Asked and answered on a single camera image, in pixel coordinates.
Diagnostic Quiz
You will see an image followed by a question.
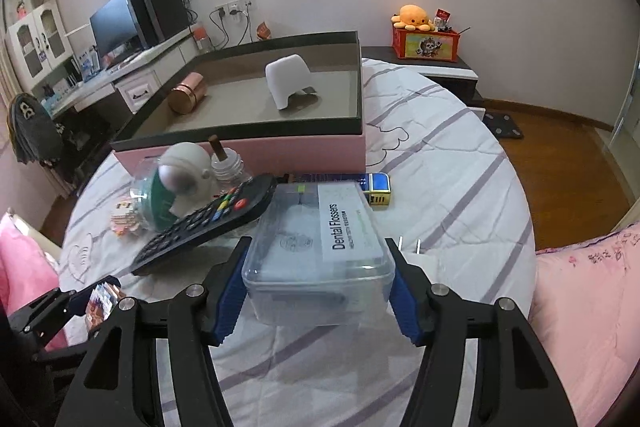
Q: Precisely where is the white desk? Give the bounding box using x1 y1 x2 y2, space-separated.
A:
49 27 202 118

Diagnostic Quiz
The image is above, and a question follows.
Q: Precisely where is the white wall power outlet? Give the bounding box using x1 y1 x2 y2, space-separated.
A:
214 0 257 20

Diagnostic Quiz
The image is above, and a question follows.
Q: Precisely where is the glass bottle with cork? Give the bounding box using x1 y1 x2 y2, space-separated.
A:
209 135 254 188

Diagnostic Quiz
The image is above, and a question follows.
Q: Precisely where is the black computer tower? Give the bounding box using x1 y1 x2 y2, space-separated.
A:
125 0 189 50

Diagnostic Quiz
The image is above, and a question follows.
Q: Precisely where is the black and white tv stand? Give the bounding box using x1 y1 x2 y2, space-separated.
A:
360 45 487 108

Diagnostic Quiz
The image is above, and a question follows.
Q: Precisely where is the pink quilt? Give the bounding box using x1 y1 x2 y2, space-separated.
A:
529 221 640 427

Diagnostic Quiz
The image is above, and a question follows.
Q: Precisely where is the white rounded humidifier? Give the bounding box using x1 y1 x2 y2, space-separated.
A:
264 54 319 112

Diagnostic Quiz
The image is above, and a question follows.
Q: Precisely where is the black computer monitor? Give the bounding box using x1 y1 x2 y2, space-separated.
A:
89 0 142 60

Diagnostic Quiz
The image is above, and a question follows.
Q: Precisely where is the white charger plug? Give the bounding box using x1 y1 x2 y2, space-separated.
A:
398 235 442 280

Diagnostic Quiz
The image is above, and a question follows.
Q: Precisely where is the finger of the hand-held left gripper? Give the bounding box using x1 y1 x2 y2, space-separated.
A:
7 276 123 350

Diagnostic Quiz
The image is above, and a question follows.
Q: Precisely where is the white striped bedsheet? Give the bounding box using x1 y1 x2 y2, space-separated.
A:
57 57 538 427

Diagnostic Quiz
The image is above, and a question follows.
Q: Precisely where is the chair with grey clothing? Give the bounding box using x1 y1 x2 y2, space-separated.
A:
7 92 117 198

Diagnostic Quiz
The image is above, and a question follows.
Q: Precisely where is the red printed crate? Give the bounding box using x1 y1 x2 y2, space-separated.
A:
391 26 462 64

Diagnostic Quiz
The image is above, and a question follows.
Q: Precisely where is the small colorful packet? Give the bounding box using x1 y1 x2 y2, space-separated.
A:
86 282 122 334

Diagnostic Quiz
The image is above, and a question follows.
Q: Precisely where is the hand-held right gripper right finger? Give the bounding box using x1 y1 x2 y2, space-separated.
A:
384 237 579 427

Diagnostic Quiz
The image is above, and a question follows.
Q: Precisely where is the pink pillow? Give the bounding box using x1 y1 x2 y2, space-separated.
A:
0 211 62 350

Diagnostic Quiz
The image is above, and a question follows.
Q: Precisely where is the jar with orange lid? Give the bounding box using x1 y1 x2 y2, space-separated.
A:
192 24 211 56

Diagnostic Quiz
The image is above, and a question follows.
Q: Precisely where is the clear plastic floss box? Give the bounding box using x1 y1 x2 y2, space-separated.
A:
242 181 397 327

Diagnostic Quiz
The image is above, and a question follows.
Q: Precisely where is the blue and yellow lighter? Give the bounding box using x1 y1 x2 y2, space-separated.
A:
359 172 392 209

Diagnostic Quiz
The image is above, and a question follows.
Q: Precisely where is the orange octopus plush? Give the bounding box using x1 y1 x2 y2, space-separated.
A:
391 4 435 32

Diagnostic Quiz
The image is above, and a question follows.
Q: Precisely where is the rose gold metal cylinder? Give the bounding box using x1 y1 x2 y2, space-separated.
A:
167 71 209 114

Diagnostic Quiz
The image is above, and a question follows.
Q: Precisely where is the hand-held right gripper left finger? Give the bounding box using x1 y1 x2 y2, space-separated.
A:
54 235 252 427

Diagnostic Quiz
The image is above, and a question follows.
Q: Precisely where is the white glass-door cabinet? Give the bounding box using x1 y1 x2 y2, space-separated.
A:
6 0 72 82

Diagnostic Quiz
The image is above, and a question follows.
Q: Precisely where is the astronaut figure green jar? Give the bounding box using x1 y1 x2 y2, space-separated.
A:
130 141 217 235

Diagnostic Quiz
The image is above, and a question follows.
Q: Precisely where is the black remote control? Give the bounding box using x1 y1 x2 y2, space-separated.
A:
131 174 279 277

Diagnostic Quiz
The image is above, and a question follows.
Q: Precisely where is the pink storage box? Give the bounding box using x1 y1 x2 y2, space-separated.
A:
110 31 369 176

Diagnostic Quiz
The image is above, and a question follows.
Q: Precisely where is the pink white block figure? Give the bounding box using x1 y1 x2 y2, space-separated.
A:
110 201 144 236

